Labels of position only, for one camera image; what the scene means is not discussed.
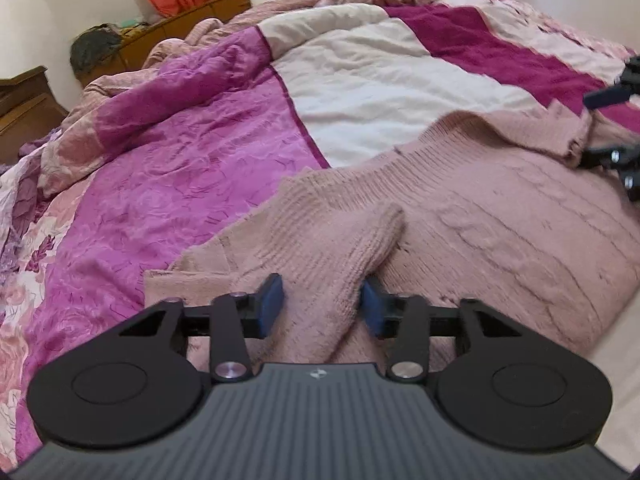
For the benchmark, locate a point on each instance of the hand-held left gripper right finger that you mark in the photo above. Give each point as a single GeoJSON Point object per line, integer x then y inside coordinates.
{"type": "Point", "coordinates": [372, 310]}

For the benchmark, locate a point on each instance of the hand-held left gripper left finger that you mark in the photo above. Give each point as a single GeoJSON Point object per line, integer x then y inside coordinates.
{"type": "Point", "coordinates": [270, 305]}

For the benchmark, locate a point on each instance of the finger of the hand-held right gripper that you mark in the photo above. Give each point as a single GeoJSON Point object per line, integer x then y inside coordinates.
{"type": "Point", "coordinates": [617, 90]}
{"type": "Point", "coordinates": [612, 157]}

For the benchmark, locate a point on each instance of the pink knit cardigan sweater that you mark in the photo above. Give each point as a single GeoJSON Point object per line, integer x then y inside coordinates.
{"type": "Point", "coordinates": [500, 220]}

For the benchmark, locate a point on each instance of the purple and white patchwork quilt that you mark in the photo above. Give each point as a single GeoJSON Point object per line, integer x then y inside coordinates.
{"type": "Point", "coordinates": [200, 140]}

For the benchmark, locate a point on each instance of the lavender floral bed sheet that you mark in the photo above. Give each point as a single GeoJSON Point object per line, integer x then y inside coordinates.
{"type": "Point", "coordinates": [20, 240]}

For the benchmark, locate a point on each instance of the low wooden cabinet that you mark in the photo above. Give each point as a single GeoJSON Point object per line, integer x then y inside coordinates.
{"type": "Point", "coordinates": [150, 45]}

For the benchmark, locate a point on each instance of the green cloth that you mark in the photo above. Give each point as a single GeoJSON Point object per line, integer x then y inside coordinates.
{"type": "Point", "coordinates": [131, 27]}

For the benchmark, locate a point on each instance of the dark bag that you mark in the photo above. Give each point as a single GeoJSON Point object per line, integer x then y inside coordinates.
{"type": "Point", "coordinates": [95, 47]}

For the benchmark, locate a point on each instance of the carved wooden headboard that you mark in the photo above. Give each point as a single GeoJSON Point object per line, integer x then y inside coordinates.
{"type": "Point", "coordinates": [25, 110]}

